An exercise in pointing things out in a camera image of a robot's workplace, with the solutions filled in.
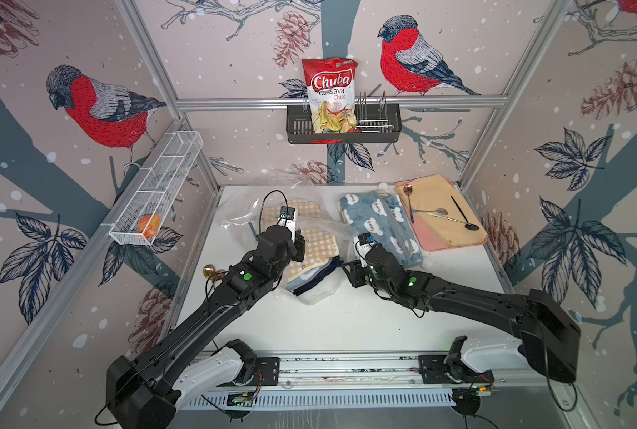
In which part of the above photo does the clear plastic vacuum bag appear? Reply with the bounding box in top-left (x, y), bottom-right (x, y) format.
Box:
top-left (217, 170), bottom-right (357, 306)

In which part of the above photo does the teal cloud pattern blanket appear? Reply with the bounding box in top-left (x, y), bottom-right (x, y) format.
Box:
top-left (339, 191), bottom-right (423, 268)

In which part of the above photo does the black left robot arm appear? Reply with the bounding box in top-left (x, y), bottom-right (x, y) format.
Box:
top-left (105, 225), bottom-right (300, 428)

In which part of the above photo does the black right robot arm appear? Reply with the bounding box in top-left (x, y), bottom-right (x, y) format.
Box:
top-left (342, 245), bottom-right (581, 384)

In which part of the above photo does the beige checkered blanket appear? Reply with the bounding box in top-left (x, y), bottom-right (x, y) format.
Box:
top-left (284, 199), bottom-right (342, 297)

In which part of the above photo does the red cassava chips bag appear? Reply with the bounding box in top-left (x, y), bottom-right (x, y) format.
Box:
top-left (302, 57), bottom-right (358, 134)

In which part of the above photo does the gold spoon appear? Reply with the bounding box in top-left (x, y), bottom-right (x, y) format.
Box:
top-left (202, 264), bottom-right (227, 282)

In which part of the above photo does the silver spoon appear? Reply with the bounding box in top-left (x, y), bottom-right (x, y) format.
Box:
top-left (412, 207), bottom-right (448, 216)

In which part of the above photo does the rainbow metallic spoon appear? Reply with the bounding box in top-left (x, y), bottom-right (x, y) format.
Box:
top-left (402, 183), bottom-right (415, 225)

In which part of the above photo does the beige folded cloth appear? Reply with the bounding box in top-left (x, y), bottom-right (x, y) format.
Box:
top-left (398, 173), bottom-right (488, 248)

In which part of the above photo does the black spoon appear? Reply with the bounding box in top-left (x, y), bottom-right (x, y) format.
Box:
top-left (452, 196), bottom-right (480, 231)

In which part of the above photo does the orange item in basket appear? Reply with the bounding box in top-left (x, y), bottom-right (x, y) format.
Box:
top-left (135, 214), bottom-right (161, 240)

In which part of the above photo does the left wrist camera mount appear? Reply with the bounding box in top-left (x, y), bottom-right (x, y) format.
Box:
top-left (277, 206), bottom-right (296, 240)

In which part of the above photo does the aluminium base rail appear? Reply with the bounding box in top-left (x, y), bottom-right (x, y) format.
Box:
top-left (189, 350), bottom-right (534, 390)

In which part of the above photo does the white wire mesh basket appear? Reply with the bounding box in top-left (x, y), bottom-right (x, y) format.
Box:
top-left (109, 130), bottom-right (203, 246)

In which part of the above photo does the dark grey wall rack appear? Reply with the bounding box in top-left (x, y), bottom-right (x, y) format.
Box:
top-left (286, 96), bottom-right (402, 144)

